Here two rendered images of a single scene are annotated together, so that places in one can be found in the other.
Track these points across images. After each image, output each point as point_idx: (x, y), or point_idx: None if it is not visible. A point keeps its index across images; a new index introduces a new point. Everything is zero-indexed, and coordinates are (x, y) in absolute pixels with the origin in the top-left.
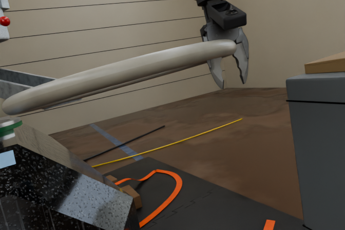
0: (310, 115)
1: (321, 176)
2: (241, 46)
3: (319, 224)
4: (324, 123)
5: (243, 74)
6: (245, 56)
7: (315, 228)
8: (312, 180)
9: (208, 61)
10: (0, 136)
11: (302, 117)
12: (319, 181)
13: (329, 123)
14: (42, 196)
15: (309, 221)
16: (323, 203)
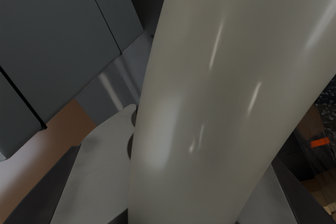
0: (31, 71)
1: (81, 40)
2: (66, 211)
3: (109, 38)
4: (22, 43)
5: (131, 108)
6: (84, 154)
7: (114, 41)
8: (92, 51)
9: (294, 182)
10: None
11: (45, 85)
12: (87, 42)
13: (15, 33)
14: None
15: (115, 48)
16: (96, 35)
